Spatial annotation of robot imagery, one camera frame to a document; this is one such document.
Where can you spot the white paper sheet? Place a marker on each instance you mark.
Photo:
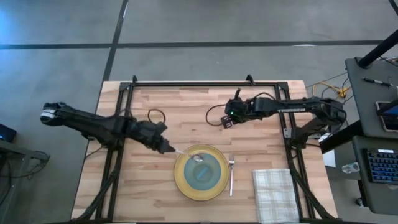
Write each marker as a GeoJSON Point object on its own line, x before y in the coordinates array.
{"type": "Point", "coordinates": [329, 157]}

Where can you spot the yellow ceramic plate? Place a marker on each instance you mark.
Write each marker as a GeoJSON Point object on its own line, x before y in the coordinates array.
{"type": "Point", "coordinates": [180, 174]}

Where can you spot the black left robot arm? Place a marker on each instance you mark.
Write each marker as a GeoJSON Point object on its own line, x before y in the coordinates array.
{"type": "Point", "coordinates": [90, 123]}

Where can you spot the tablet with blue screen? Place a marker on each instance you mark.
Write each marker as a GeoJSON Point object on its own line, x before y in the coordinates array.
{"type": "Point", "coordinates": [390, 115]}

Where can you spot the black device with screen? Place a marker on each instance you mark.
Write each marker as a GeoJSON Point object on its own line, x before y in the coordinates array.
{"type": "Point", "coordinates": [6, 133]}

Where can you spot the grey desk with pen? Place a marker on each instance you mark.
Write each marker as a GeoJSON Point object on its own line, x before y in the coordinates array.
{"type": "Point", "coordinates": [367, 105]}

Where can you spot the black aluminium table frame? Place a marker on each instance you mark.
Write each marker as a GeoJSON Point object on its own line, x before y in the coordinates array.
{"type": "Point", "coordinates": [205, 84]}

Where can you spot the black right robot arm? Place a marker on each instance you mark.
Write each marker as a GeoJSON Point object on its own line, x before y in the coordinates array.
{"type": "Point", "coordinates": [290, 107]}

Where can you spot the black pen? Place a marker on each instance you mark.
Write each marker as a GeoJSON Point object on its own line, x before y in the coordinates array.
{"type": "Point", "coordinates": [376, 81]}

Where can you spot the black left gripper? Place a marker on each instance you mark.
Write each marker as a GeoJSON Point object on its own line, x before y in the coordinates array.
{"type": "Point", "coordinates": [149, 132]}

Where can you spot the grey keyboard desk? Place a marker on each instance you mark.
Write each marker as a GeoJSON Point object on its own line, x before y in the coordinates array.
{"type": "Point", "coordinates": [379, 196]}

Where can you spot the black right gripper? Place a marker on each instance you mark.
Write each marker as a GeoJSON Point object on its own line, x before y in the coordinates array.
{"type": "Point", "coordinates": [239, 110]}

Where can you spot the white checked cloth napkin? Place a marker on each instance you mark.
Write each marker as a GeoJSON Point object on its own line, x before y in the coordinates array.
{"type": "Point", "coordinates": [275, 196]}

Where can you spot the silver fork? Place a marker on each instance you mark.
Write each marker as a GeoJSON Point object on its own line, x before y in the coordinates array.
{"type": "Point", "coordinates": [231, 174]}

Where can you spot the black pole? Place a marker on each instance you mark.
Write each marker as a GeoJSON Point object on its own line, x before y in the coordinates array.
{"type": "Point", "coordinates": [377, 49]}

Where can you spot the blue plate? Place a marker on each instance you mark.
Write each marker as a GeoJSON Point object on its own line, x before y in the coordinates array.
{"type": "Point", "coordinates": [202, 182]}

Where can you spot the black backlit keyboard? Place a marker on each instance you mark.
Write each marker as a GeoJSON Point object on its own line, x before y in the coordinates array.
{"type": "Point", "coordinates": [384, 166]}

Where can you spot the clear plastic bottle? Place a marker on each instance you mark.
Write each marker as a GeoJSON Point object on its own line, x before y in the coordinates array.
{"type": "Point", "coordinates": [350, 168]}

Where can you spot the silver spoon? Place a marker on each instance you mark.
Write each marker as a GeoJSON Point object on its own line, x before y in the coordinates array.
{"type": "Point", "coordinates": [198, 158]}

